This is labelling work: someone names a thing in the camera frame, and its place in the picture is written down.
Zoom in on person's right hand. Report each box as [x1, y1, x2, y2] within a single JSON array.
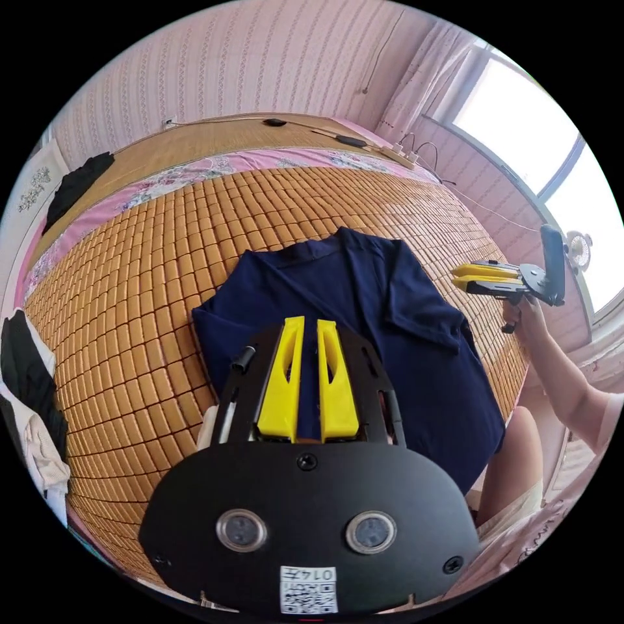
[[502, 294, 546, 343]]

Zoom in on person's body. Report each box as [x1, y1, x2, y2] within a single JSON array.
[[438, 389, 623, 603]]

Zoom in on power strip with plugs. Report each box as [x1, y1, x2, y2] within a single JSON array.
[[385, 142, 421, 170]]

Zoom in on navy blue short sleeve shirt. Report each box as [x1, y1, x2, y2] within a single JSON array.
[[190, 226, 506, 496]]

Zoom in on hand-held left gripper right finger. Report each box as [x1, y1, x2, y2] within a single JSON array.
[[317, 318, 362, 443]]

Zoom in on bed with woven mat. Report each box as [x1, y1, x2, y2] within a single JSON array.
[[14, 112, 533, 586]]

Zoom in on black garment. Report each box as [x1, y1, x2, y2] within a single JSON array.
[[42, 151, 116, 236]]

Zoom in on window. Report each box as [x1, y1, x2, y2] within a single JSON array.
[[421, 41, 624, 322]]

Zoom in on person's right forearm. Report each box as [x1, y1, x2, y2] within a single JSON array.
[[523, 319, 611, 439]]

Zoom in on pink curtain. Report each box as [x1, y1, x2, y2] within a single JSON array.
[[374, 18, 478, 143]]

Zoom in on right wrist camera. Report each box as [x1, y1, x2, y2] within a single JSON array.
[[539, 224, 567, 306]]

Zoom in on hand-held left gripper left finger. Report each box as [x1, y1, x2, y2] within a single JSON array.
[[257, 316, 306, 443]]

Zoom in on small white fan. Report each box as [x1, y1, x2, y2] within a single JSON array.
[[564, 231, 594, 270]]

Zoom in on pile of clothes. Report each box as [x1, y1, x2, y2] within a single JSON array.
[[0, 308, 72, 528]]

